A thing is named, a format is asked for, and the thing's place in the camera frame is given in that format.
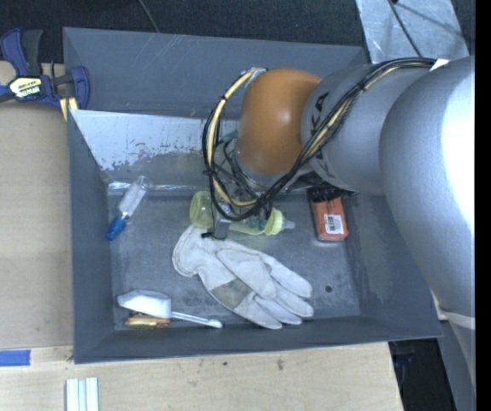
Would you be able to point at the white measuring scoop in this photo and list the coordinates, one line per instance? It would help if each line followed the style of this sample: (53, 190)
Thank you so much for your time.
(149, 303)

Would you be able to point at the yellow-green baby bottle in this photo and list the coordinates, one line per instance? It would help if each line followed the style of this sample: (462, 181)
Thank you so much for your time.
(201, 212)

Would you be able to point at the clear bottle with blue cap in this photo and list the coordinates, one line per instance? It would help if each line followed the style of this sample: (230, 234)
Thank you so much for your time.
(131, 199)

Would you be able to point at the grey metal bin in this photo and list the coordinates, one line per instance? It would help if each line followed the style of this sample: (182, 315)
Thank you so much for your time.
(151, 79)

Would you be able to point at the orange and black packet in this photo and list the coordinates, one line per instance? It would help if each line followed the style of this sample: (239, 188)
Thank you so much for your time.
(330, 223)

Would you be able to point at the small gold flat thing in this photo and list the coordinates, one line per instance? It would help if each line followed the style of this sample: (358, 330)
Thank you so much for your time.
(143, 323)

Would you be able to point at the pale wood flat board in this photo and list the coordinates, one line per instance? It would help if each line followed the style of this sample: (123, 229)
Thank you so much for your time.
(27, 229)

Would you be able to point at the white work glove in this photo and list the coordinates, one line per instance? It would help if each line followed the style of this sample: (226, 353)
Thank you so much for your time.
(237, 272)

